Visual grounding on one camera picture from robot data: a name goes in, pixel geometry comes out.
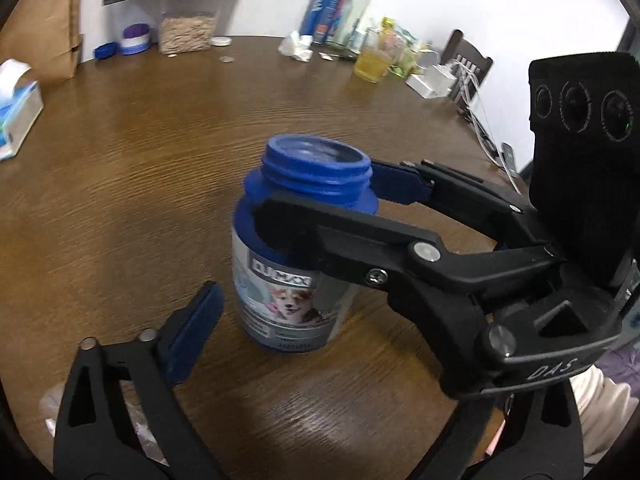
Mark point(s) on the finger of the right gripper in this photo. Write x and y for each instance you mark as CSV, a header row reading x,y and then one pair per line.
x,y
485,207
409,264

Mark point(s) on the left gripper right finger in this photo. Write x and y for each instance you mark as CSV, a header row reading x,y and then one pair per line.
x,y
542,439

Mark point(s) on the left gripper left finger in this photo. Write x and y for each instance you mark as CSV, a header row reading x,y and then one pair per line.
x,y
94,434

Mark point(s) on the beige sleeve forearm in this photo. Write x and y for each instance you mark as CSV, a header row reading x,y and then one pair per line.
x,y
604,408

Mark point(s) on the white charger power strip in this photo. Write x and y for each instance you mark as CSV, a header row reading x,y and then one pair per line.
x,y
435,82

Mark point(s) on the dark wooden chair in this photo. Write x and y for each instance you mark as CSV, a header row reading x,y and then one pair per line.
x,y
469,67

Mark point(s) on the colourful snack packets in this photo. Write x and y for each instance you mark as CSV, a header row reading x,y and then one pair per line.
x,y
402,46

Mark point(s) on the glass of yellow drink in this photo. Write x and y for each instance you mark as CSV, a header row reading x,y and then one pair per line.
x,y
376,55

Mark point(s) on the clear glass bottle blue cap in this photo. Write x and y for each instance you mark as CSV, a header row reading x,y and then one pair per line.
x,y
347,19

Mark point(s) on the crumpled white tissue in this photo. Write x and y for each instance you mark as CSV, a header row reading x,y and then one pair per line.
x,y
297,47

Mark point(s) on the blue drink can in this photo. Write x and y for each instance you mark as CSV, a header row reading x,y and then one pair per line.
x,y
318,18

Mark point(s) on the blue tissue box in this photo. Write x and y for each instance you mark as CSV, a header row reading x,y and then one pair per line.
x,y
20,107

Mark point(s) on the small white lid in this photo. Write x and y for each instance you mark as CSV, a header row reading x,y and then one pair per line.
x,y
220,41

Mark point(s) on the clear jar of grains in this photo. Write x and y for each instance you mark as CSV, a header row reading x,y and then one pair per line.
x,y
186,26

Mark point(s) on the small purple white jar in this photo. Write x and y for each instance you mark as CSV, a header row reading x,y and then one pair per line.
x,y
136,38

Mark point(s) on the brown paper bag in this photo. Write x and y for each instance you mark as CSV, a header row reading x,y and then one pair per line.
x,y
45,35

